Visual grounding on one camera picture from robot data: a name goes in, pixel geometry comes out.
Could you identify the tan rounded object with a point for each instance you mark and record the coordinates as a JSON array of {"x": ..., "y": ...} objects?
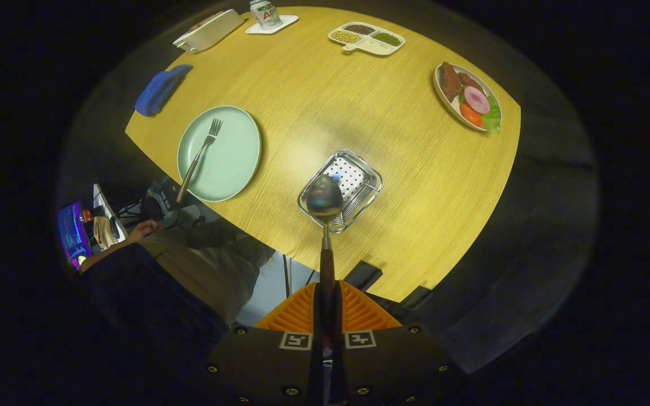
[{"x": 103, "y": 231}]

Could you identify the pink sliced food round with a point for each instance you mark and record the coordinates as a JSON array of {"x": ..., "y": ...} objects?
[{"x": 477, "y": 100}]

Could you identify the small brown meat piece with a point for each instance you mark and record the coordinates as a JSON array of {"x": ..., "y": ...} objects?
[{"x": 470, "y": 82}]

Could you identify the white drink bottle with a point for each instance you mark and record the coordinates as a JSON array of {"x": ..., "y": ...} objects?
[{"x": 264, "y": 14}]

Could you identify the white slanted panel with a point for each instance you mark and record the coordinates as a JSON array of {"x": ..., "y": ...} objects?
[{"x": 105, "y": 206}]

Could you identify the white divided bean dish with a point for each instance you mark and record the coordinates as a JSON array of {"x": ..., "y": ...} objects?
[{"x": 373, "y": 46}]

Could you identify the person's dark top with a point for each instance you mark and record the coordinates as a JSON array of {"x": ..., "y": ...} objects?
[{"x": 144, "y": 299}]

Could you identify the cream white toaster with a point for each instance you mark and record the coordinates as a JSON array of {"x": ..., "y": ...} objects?
[{"x": 209, "y": 32}]

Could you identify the white square coaster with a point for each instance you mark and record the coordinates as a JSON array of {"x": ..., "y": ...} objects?
[{"x": 285, "y": 23}]

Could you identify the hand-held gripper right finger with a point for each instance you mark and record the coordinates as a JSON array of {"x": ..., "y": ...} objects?
[{"x": 398, "y": 366}]

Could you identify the green lettuce leaf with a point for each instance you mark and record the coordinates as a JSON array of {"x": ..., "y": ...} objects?
[{"x": 492, "y": 119}]

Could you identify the glowing computer monitor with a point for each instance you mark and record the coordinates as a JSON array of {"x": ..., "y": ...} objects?
[{"x": 73, "y": 234}]

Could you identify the red tomato slice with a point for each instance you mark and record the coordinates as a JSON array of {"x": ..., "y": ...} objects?
[{"x": 470, "y": 115}]

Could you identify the blue folded cloth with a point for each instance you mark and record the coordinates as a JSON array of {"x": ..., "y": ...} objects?
[{"x": 158, "y": 93}]

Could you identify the large brown meat piece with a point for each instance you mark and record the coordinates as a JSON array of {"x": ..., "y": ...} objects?
[{"x": 449, "y": 82}]

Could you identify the black table bracket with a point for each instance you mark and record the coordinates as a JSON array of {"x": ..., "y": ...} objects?
[
  {"x": 363, "y": 275},
  {"x": 418, "y": 296}
]

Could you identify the pale green round plate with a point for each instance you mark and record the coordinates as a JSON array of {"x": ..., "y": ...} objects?
[{"x": 229, "y": 163}]

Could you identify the white oval food plate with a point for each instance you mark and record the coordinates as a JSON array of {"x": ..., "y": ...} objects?
[{"x": 453, "y": 108}]

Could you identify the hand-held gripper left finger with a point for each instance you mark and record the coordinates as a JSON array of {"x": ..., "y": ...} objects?
[{"x": 263, "y": 366}]

